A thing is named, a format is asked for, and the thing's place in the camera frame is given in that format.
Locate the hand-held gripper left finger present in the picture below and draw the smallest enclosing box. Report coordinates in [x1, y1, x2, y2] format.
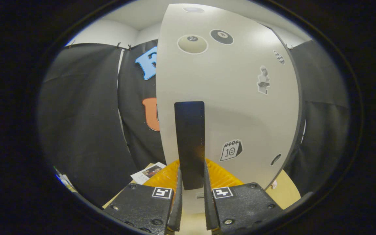
[102, 159, 183, 235]

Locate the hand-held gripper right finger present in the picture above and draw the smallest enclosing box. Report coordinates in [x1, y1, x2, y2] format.
[204, 158, 285, 235]

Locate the black door handle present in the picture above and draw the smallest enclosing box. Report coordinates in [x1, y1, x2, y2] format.
[174, 101, 205, 190]

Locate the light grey shoe cabinet door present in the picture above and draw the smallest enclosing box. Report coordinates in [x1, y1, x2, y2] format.
[156, 3, 300, 216]

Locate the white book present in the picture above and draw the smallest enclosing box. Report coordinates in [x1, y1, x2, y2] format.
[130, 162, 166, 185]

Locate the white side table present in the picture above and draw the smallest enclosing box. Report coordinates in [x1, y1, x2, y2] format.
[54, 166, 77, 193]

